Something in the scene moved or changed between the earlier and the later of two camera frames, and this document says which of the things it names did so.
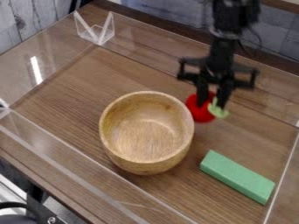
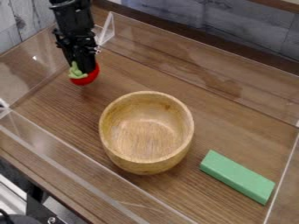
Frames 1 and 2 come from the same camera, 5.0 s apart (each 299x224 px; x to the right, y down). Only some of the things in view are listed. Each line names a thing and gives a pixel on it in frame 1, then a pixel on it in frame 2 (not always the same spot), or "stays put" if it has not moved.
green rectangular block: [248, 182] stays put
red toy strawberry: [209, 111] -> [80, 78]
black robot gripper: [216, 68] -> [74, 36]
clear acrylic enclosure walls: [132, 125] stays put
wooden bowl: [145, 129] stays put
